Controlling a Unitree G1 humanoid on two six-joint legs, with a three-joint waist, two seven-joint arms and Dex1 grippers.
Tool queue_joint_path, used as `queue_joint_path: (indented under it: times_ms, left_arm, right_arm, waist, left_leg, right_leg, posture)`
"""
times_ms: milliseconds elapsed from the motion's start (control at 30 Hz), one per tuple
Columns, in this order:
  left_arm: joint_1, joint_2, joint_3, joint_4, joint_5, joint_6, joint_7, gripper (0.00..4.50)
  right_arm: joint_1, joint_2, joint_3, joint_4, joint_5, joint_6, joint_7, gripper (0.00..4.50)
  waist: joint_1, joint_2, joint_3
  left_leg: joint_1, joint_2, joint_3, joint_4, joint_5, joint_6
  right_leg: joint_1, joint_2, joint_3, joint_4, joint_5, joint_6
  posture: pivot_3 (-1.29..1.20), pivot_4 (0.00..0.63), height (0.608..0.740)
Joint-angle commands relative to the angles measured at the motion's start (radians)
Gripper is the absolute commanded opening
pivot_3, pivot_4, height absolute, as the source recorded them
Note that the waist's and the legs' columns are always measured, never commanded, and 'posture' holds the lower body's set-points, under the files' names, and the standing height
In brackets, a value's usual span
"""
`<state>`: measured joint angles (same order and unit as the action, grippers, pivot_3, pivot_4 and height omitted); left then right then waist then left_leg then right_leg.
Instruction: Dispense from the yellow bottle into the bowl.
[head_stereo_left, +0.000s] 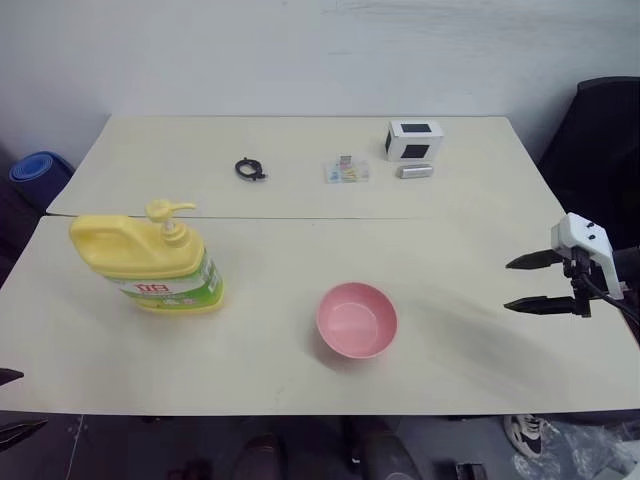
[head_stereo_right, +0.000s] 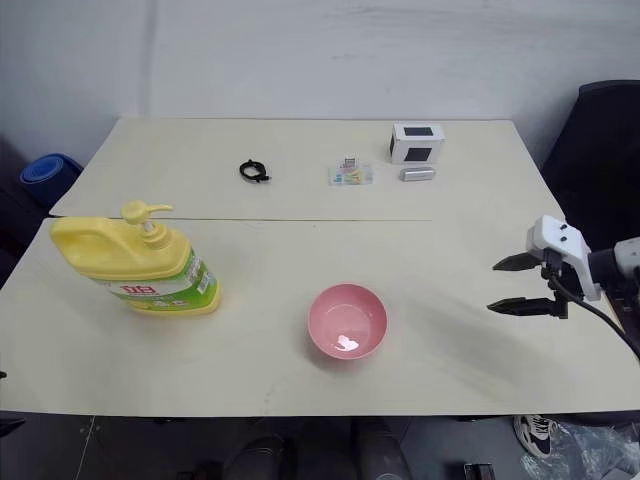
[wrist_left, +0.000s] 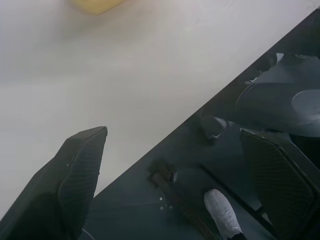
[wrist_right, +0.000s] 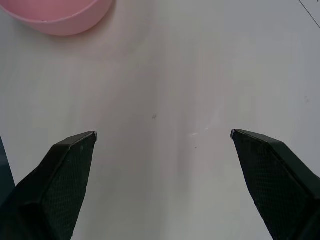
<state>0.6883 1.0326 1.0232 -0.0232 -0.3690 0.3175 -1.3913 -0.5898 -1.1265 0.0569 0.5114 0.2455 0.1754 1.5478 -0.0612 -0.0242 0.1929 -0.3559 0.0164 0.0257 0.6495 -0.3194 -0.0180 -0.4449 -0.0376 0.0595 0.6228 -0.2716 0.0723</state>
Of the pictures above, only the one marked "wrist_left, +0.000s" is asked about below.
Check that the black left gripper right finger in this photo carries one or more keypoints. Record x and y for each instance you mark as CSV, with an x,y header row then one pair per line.
x,y
280,180

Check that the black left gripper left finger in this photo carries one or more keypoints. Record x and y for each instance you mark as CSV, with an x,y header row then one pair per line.
x,y
62,190

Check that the yellow object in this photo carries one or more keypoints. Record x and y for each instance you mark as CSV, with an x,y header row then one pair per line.
x,y
96,5

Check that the white sneaker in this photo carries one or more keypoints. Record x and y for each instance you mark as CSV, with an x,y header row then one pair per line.
x,y
221,212

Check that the silver robot body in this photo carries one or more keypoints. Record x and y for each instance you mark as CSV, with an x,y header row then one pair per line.
x,y
277,100

